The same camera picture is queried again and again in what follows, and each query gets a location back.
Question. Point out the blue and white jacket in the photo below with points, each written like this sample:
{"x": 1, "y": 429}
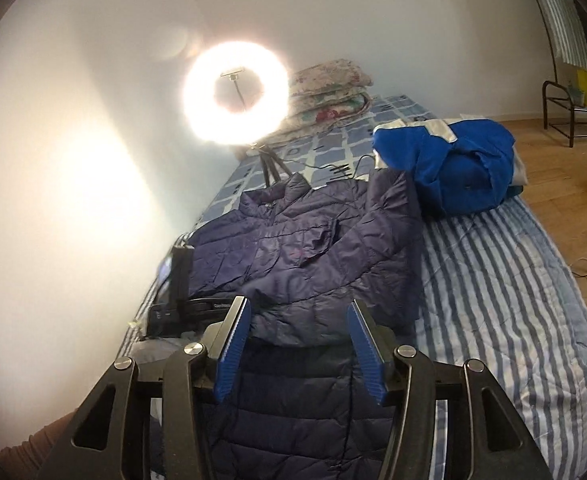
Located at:
{"x": 448, "y": 170}

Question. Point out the striped hanging cloth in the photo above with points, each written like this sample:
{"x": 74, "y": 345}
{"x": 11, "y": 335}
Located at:
{"x": 563, "y": 25}

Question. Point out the dark quilted puffer jacket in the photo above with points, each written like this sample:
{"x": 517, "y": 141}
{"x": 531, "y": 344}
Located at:
{"x": 298, "y": 420}

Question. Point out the black clothes rack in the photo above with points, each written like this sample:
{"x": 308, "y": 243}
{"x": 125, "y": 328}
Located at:
{"x": 546, "y": 95}

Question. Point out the black tripod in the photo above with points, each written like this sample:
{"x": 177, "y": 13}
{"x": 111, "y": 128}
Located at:
{"x": 268, "y": 170}

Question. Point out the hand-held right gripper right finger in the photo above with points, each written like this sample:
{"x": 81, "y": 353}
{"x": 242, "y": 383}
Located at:
{"x": 368, "y": 355}

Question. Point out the blue checked bed sheet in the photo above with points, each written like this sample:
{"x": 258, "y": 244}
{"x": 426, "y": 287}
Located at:
{"x": 333, "y": 145}

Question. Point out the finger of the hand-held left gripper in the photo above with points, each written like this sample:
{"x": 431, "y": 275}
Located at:
{"x": 183, "y": 275}
{"x": 166, "y": 270}

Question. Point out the blue striped blanket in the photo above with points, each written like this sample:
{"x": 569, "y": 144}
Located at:
{"x": 498, "y": 310}

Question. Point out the navy puffer jacket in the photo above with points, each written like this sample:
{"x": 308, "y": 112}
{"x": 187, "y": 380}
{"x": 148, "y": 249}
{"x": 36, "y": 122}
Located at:
{"x": 318, "y": 270}

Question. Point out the person's left forearm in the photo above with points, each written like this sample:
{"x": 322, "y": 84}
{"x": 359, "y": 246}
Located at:
{"x": 28, "y": 455}

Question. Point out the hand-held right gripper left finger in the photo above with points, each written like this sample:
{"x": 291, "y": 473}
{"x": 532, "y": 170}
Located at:
{"x": 231, "y": 355}

